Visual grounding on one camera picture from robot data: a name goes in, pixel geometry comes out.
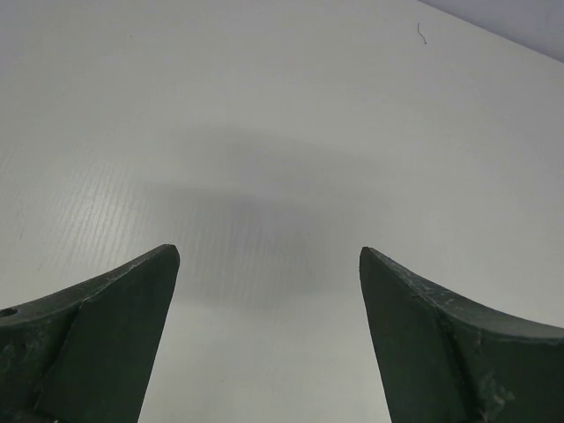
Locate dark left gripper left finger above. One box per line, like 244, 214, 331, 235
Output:
1, 244, 180, 422

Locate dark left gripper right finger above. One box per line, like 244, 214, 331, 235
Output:
360, 247, 563, 422

